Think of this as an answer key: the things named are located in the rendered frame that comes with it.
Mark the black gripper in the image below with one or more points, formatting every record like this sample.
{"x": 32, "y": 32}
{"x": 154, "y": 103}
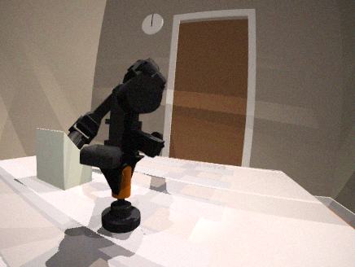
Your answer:
{"x": 111, "y": 158}

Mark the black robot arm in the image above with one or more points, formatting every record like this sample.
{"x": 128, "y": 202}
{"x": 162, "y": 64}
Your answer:
{"x": 140, "y": 92}

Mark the dark grey stepped pedestal with shaft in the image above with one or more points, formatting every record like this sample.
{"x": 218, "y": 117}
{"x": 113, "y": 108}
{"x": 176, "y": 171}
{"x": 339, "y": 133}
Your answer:
{"x": 120, "y": 217}

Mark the orange knob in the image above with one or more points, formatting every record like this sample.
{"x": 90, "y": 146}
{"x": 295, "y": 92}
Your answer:
{"x": 125, "y": 189}

